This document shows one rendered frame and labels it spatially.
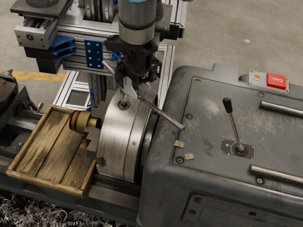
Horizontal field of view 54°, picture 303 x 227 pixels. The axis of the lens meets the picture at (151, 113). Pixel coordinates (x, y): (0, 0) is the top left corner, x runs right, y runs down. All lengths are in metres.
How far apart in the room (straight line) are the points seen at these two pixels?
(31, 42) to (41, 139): 0.46
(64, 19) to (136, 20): 1.02
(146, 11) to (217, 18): 3.27
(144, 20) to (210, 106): 0.42
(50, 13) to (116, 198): 0.86
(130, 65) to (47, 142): 0.70
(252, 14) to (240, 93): 3.14
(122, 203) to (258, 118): 0.57
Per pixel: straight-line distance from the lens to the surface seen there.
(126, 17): 0.60
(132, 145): 0.88
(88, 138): 0.99
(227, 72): 1.06
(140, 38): 0.62
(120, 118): 0.89
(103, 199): 1.16
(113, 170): 0.95
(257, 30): 3.81
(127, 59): 0.70
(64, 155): 1.24
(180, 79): 1.00
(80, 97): 2.37
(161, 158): 0.79
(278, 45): 3.67
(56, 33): 1.57
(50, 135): 1.31
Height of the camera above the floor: 1.92
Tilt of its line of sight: 49 degrees down
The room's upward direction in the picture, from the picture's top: 6 degrees clockwise
